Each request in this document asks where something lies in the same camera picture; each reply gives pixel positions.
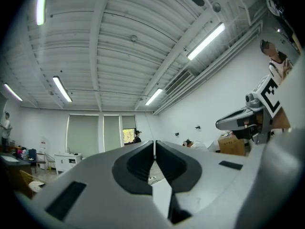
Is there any white wall pipe run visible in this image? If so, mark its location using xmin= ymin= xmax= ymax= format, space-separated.
xmin=152 ymin=20 xmax=264 ymax=116

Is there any gold wire chair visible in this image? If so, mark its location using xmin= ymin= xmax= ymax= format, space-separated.
xmin=18 ymin=169 xmax=46 ymax=199

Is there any short grey roller blind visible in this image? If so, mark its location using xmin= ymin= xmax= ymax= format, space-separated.
xmin=121 ymin=114 xmax=137 ymax=130

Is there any wide grey roller blind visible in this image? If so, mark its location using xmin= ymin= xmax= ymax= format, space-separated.
xmin=67 ymin=114 xmax=100 ymax=157

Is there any window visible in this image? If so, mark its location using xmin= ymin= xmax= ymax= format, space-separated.
xmin=122 ymin=128 xmax=137 ymax=147

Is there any metal frame chair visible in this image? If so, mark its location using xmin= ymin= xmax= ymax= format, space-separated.
xmin=35 ymin=151 xmax=58 ymax=175

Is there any closed cardboard box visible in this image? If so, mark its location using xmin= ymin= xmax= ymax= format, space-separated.
xmin=217 ymin=135 xmax=246 ymax=156

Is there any ceiling air vent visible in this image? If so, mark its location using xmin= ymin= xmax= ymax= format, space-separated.
xmin=164 ymin=70 xmax=194 ymax=96

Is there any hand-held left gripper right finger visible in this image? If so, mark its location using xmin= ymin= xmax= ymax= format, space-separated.
xmin=155 ymin=139 xmax=254 ymax=224

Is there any long ceiling light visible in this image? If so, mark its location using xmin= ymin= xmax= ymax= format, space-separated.
xmin=3 ymin=83 xmax=24 ymax=102
xmin=36 ymin=0 xmax=49 ymax=26
xmin=52 ymin=75 xmax=73 ymax=103
xmin=144 ymin=87 xmax=163 ymax=106
xmin=186 ymin=22 xmax=226 ymax=61

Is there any white arched sign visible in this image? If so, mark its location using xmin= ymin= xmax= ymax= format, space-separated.
xmin=39 ymin=135 xmax=49 ymax=150

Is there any brown wooden desk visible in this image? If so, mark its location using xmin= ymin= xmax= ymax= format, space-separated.
xmin=0 ymin=152 xmax=33 ymax=195

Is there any person's right forearm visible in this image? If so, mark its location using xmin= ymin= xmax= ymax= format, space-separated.
xmin=271 ymin=105 xmax=292 ymax=130

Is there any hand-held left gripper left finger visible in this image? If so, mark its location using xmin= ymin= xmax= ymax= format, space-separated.
xmin=30 ymin=140 xmax=173 ymax=229

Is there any narrow grey roller blind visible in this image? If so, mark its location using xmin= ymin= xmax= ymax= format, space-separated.
xmin=102 ymin=114 xmax=121 ymax=153

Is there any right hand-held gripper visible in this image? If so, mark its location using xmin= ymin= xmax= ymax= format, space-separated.
xmin=215 ymin=74 xmax=281 ymax=146

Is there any white paper sheet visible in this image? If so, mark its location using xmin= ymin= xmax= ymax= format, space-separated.
xmin=0 ymin=155 xmax=20 ymax=163

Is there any pile of clothes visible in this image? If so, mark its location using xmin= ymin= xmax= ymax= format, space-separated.
xmin=13 ymin=146 xmax=37 ymax=162

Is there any white vanity cabinet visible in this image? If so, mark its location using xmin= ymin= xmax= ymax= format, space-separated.
xmin=54 ymin=152 xmax=83 ymax=174

